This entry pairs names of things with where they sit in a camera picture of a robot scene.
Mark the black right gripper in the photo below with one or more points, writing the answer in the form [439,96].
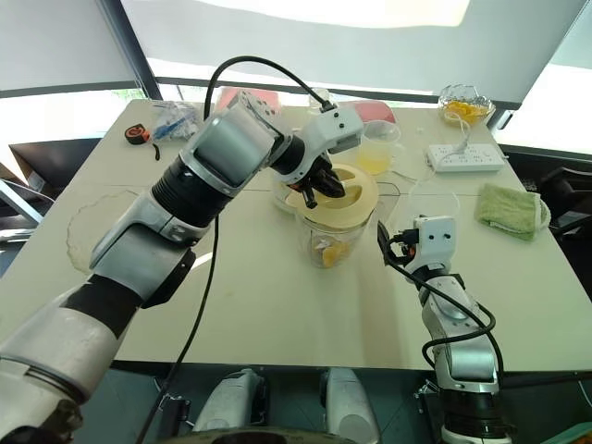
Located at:
[409,238]

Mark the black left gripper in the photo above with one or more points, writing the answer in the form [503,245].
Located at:
[316,176]

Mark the cream blender lid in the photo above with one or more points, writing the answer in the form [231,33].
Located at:
[356,203]

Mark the peeled orange segments pile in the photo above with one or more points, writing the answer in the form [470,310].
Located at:
[335,254]

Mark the large wavy glass bowl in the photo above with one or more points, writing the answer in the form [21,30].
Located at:
[78,240]

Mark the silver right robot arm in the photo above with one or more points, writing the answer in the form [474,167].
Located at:
[467,356]

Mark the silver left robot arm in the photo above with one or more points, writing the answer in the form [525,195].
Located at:
[139,245]

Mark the clear blender jar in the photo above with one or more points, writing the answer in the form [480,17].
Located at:
[319,233]

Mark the white blender base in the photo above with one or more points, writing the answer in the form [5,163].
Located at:
[279,196]

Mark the measuring cup with yellow juice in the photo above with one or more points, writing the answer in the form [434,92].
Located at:
[374,162]

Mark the empty clear plastic cup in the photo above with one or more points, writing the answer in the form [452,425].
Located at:
[435,199]

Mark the red cloth in plastic bag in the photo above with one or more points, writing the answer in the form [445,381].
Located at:
[377,111]

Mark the green folded cloth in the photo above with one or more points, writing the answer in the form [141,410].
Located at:
[506,210]

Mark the white power strip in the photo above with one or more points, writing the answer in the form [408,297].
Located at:
[481,159]

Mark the bagged stack of cloths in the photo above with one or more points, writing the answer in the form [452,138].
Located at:
[226,97]

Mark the orange pieces in small bowl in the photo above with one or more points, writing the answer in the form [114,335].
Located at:
[469,111]

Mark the plastic bag of blue items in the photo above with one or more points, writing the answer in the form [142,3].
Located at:
[173,122]

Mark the silver robot leg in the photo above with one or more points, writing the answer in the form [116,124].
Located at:
[347,402]
[231,402]

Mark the small wavy glass bowl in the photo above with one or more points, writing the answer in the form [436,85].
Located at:
[458,94]

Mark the orange black tape measure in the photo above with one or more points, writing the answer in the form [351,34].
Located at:
[135,134]

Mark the green plastic bin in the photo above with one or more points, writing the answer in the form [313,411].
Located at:
[585,435]

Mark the grey chair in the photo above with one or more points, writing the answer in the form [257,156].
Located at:
[20,203]

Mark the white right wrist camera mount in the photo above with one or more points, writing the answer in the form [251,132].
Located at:
[437,236]

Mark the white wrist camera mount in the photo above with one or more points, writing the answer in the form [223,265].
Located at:
[333,125]
[437,236]

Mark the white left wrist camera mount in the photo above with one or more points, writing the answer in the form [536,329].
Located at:
[333,125]

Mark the black window frame post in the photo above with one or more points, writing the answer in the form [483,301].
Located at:
[134,46]

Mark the black metal bracket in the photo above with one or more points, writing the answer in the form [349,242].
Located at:
[176,414]

